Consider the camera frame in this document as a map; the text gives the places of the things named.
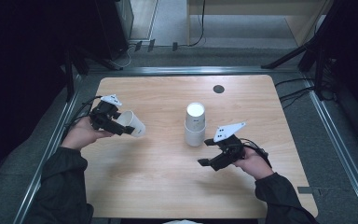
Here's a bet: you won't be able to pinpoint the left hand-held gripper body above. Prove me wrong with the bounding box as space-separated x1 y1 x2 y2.
89 93 123 132

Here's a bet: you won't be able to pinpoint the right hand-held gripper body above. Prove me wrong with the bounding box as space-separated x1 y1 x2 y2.
213 121 247 172

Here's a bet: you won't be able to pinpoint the white paper cup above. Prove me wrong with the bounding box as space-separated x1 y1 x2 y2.
117 109 146 138

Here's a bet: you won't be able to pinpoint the stack of white paper cups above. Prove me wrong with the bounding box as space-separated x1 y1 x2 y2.
184 102 207 147

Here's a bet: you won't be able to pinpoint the person's left hand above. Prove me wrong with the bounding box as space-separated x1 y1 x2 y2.
61 116 115 152

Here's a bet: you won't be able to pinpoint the person's right hand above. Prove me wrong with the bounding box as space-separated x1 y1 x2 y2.
232 147 274 181

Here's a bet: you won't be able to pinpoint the black metal stand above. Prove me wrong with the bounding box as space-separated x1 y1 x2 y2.
62 46 124 103

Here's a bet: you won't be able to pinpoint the white cloth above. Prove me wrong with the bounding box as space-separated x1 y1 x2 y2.
161 219 203 224

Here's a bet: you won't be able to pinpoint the grey tape strip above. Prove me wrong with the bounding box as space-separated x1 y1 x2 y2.
296 186 315 195

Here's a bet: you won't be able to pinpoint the black computer tower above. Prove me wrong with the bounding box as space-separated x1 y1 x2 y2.
94 0 134 61

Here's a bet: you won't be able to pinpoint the black tripod stand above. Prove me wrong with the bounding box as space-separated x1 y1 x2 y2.
260 0 343 101

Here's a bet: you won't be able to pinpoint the light wooden desk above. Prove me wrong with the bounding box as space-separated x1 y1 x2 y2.
186 0 335 47

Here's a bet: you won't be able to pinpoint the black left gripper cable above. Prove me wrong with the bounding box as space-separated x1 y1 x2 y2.
63 95 104 132

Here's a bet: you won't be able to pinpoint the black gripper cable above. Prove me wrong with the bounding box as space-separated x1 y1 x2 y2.
238 137 273 169
63 95 104 132

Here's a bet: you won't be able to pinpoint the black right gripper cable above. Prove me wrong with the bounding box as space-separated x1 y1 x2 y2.
238 137 273 169

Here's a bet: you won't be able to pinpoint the long metal floor rail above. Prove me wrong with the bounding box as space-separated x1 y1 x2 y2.
302 76 358 224
87 65 299 77
12 74 83 224

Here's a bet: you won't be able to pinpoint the thin white cable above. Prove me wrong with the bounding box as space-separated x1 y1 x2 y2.
113 43 138 68

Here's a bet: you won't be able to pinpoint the black floor cables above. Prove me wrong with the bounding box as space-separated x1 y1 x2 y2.
274 77 316 110

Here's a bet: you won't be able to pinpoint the hanging black cable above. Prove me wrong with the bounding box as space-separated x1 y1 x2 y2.
188 0 207 48

